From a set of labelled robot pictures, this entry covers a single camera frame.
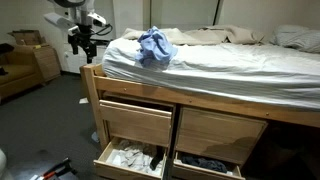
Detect dark blue clothes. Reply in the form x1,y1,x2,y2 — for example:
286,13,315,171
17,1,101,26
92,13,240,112
180,154,229,174

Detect pale paper scrap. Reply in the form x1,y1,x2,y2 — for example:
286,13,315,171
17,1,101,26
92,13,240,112
90,131,101,144

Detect small black cloth item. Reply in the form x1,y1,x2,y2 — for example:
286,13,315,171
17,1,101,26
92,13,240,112
149,146,165,171

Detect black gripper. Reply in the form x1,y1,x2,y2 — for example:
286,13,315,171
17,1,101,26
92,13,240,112
67,23,101,65

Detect beige quilted blanket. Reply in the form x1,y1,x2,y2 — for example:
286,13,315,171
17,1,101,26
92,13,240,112
121,23,268,46

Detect mattress with white sheet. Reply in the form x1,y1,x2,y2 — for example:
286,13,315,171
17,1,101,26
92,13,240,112
101,36,320,111

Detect white wall heater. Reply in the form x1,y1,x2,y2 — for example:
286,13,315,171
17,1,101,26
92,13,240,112
63,41,108,74

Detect wooden bed frame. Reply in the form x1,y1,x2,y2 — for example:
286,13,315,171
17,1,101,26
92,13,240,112
79,63,320,180

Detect red black bar clamp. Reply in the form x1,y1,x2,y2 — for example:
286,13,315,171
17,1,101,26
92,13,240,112
33,157,78,180

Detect blue shirt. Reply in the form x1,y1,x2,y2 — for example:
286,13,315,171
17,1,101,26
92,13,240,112
134,25,179,70

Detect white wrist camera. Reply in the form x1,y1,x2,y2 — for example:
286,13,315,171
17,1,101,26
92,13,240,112
87,12,108,28

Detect white crumpled clothes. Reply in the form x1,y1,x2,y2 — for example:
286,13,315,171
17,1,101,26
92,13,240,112
113,139,164,176

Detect wooden nightstand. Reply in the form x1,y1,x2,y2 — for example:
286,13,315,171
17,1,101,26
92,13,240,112
16,44,62,84

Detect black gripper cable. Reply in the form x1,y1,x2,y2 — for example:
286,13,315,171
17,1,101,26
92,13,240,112
89,23,114,37

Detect brown cardboard box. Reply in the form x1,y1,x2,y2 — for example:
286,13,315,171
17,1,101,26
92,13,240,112
8,29,46,47

